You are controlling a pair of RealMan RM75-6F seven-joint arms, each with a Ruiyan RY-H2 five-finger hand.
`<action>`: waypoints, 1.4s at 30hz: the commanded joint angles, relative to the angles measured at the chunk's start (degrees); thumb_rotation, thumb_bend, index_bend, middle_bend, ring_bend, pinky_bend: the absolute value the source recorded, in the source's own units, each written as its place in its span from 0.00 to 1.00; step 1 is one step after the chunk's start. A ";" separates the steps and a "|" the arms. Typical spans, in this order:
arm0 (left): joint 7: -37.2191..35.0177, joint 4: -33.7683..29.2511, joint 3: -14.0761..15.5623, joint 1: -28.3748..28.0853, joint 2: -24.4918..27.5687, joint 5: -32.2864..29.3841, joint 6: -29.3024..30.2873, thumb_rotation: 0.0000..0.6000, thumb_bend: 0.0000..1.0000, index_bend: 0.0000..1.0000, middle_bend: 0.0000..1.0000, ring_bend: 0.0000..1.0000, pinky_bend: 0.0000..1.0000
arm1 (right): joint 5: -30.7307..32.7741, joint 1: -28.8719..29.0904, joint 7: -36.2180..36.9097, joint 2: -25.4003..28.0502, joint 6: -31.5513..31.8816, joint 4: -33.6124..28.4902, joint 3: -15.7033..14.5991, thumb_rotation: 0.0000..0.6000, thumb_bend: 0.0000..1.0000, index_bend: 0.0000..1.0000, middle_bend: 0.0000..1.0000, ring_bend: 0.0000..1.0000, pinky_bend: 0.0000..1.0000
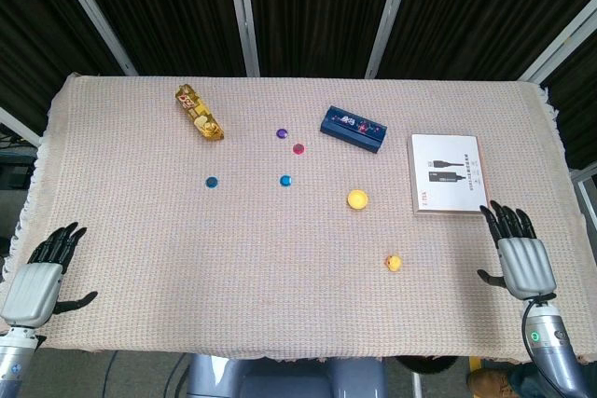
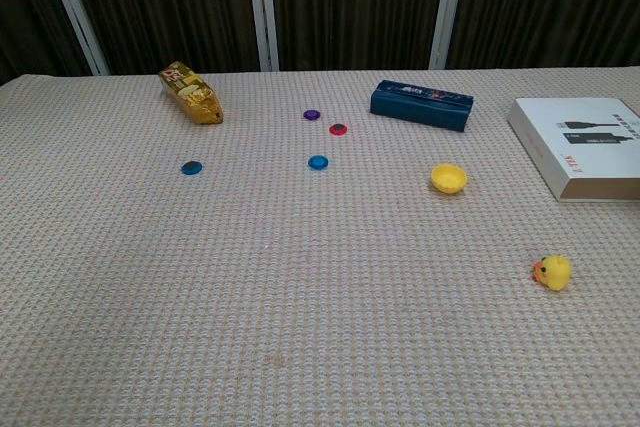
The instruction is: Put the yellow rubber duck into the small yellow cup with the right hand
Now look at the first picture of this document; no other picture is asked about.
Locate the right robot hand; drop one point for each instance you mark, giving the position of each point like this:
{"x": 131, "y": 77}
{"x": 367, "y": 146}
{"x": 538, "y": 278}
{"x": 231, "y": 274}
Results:
{"x": 527, "y": 267}

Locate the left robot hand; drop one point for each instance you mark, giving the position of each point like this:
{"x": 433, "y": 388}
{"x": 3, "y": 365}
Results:
{"x": 30, "y": 293}

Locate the yellow rubber duck toy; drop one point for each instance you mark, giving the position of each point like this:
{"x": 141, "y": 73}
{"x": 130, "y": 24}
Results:
{"x": 394, "y": 263}

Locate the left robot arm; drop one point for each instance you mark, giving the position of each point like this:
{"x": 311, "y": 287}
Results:
{"x": 14, "y": 356}

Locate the yellow round lid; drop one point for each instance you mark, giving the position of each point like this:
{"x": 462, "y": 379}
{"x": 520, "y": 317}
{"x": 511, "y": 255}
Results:
{"x": 357, "y": 199}

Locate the blue token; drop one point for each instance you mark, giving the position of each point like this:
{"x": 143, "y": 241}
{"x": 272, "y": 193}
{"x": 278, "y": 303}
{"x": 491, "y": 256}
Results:
{"x": 212, "y": 182}

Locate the cyan token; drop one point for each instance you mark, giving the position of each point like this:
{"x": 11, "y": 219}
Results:
{"x": 285, "y": 180}

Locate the magenta token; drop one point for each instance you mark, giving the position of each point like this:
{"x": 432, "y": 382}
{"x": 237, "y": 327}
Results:
{"x": 298, "y": 149}

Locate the purple token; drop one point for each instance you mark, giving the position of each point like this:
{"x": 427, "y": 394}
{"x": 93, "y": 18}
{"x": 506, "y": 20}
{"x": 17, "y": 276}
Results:
{"x": 281, "y": 133}

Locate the brown shoe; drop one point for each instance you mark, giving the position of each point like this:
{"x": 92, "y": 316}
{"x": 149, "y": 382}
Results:
{"x": 490, "y": 384}

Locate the dark blue printed box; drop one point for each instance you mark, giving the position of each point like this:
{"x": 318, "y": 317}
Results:
{"x": 353, "y": 127}

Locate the gold snack packet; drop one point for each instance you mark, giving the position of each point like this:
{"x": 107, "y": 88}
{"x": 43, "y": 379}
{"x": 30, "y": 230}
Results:
{"x": 198, "y": 113}

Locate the beige woven tablecloth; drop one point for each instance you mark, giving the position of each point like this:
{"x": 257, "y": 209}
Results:
{"x": 280, "y": 253}

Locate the grey-blue robot torso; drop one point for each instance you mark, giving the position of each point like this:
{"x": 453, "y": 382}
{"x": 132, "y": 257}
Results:
{"x": 284, "y": 377}

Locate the black curtain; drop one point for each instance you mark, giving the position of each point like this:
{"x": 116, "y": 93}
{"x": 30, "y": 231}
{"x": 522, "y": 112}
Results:
{"x": 177, "y": 6}

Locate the grey metal frame post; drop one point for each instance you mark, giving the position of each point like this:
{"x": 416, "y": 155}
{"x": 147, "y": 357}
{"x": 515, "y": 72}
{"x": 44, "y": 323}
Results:
{"x": 242, "y": 11}
{"x": 93, "y": 16}
{"x": 559, "y": 39}
{"x": 389, "y": 16}
{"x": 18, "y": 125}

